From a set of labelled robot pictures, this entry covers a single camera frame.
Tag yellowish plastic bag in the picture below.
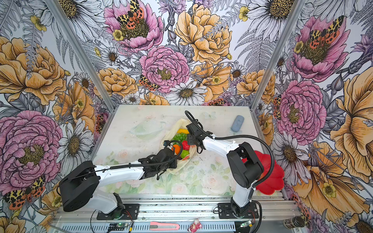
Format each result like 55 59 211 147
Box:
160 119 197 175

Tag red flower-shaped plate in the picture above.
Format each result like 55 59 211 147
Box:
250 150 285 196

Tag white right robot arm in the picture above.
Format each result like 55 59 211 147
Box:
186 123 273 216

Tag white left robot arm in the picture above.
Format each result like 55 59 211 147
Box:
59 147 178 217

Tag green fake grapes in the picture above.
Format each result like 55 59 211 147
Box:
172 133 187 143

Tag orange fake tangerine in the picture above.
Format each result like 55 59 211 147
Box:
173 144 182 155

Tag red fake cabbage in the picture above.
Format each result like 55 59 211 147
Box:
182 140 191 150

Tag yellow fake banana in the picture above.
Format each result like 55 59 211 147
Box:
177 129 189 135

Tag grey fabric glasses case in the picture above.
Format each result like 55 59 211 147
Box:
231 115 244 133

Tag pink utility knife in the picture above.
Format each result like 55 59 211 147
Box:
149 221 180 231

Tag small pink figurine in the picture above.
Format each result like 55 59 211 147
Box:
188 219 203 233

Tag green circuit board left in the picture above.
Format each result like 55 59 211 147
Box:
108 222 128 231

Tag green circuit board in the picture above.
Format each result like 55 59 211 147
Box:
240 220 253 228
108 222 128 231

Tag green circuit board right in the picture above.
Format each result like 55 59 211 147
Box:
240 220 253 228

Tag aluminium rail frame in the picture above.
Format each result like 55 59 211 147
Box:
50 195 303 233

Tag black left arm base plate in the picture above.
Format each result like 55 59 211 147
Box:
96 204 140 220

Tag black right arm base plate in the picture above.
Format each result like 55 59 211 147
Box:
217 203 259 219

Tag black corrugated cable conduit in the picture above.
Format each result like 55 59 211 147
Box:
185 110 275 187

